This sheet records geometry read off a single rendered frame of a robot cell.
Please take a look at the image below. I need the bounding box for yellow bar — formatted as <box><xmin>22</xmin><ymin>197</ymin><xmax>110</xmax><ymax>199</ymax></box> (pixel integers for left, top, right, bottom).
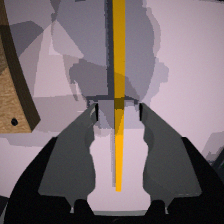
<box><xmin>112</xmin><ymin>0</ymin><xmax>125</xmax><ymax>191</ymax></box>

